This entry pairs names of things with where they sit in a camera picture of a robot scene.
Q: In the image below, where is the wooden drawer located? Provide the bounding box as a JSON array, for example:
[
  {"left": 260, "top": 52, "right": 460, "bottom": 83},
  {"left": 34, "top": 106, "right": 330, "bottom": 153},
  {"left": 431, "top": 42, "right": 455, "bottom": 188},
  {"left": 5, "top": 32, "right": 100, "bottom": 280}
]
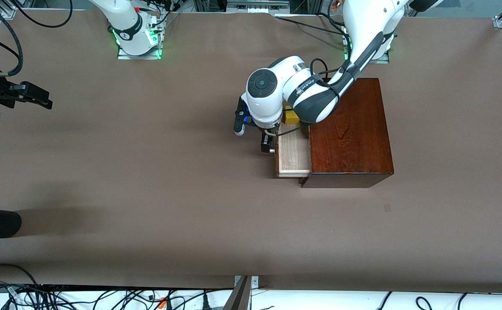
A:
[{"left": 275, "top": 121, "right": 311, "bottom": 178}]

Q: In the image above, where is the small aluminium bracket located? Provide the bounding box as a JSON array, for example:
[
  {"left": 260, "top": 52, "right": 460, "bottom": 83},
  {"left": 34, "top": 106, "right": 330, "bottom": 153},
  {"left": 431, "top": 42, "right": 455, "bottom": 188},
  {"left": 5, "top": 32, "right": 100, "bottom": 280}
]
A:
[{"left": 234, "top": 276, "right": 260, "bottom": 290}]

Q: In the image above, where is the black hanging cable loop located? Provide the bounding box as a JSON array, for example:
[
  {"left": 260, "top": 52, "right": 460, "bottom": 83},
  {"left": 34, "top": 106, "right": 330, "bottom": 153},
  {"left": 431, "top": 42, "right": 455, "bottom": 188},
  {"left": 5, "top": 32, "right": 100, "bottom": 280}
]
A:
[{"left": 12, "top": 0, "right": 74, "bottom": 25}]

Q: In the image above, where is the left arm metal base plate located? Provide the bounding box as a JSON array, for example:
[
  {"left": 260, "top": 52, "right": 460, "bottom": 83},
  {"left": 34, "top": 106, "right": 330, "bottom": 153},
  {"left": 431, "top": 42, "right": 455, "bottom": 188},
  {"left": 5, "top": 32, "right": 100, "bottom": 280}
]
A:
[{"left": 344, "top": 26, "right": 390, "bottom": 64}]

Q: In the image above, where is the dark metal bar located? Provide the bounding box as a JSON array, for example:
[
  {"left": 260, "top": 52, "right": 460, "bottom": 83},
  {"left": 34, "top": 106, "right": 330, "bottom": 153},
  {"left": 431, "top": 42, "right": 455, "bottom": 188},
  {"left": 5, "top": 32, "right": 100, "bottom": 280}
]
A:
[{"left": 223, "top": 276, "right": 251, "bottom": 310}]

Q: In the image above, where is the long black power cable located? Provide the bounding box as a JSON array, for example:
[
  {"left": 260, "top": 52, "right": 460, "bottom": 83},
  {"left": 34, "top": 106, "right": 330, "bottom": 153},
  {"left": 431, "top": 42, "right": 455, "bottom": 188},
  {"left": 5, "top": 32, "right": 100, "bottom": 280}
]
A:
[{"left": 275, "top": 15, "right": 346, "bottom": 37}]

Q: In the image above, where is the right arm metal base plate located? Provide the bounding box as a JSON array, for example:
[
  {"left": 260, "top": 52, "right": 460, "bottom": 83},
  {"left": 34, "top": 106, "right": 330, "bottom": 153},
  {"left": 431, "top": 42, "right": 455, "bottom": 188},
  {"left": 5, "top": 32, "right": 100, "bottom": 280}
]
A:
[{"left": 117, "top": 12, "right": 163, "bottom": 60}]

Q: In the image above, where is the large black cable loop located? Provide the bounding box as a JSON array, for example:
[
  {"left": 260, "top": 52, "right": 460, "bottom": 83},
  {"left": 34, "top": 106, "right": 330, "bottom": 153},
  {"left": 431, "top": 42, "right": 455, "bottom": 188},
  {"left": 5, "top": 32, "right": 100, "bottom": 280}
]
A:
[{"left": 0, "top": 263, "right": 40, "bottom": 288}]

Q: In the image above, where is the dark brown wooden cabinet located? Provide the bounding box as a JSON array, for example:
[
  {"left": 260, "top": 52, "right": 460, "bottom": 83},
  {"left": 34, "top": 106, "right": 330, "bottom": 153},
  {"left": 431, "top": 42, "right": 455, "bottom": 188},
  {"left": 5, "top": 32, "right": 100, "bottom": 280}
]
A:
[{"left": 299, "top": 78, "right": 394, "bottom": 189}]

